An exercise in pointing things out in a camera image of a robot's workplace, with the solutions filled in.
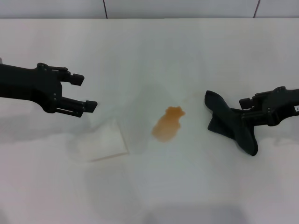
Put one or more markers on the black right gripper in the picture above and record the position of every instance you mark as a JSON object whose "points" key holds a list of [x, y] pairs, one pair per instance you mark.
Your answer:
{"points": [[278, 105]]}

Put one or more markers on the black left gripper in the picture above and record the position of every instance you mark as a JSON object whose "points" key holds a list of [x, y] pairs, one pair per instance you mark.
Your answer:
{"points": [[30, 86]]}

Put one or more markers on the dark blue rag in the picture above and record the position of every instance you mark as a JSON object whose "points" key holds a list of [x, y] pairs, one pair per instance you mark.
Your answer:
{"points": [[222, 109]]}

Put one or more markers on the brown water stain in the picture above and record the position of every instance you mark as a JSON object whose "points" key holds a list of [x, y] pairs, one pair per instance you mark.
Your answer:
{"points": [[167, 126]]}

